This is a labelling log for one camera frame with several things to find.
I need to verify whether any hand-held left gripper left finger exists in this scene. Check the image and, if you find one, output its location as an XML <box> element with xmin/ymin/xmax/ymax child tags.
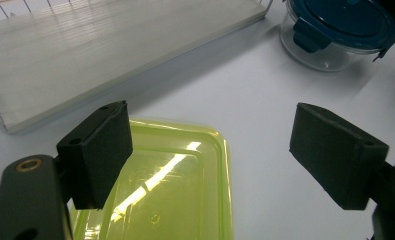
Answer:
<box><xmin>56</xmin><ymin>100</ymin><xmax>134</xmax><ymax>211</ymax></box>

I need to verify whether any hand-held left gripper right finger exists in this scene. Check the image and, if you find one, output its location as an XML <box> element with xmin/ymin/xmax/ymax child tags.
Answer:
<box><xmin>288</xmin><ymin>102</ymin><xmax>390</xmax><ymax>211</ymax></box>

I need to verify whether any clear box with green lid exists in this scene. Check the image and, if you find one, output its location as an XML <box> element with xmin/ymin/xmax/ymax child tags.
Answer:
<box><xmin>68</xmin><ymin>118</ymin><xmax>235</xmax><ymax>240</ymax></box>

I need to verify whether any glass container with blue lid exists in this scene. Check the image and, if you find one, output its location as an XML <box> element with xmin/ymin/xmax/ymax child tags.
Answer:
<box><xmin>279</xmin><ymin>0</ymin><xmax>395</xmax><ymax>73</ymax></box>

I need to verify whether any white wire rack shelf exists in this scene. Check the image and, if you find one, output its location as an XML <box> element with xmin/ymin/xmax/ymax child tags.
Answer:
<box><xmin>0</xmin><ymin>0</ymin><xmax>275</xmax><ymax>135</ymax></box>

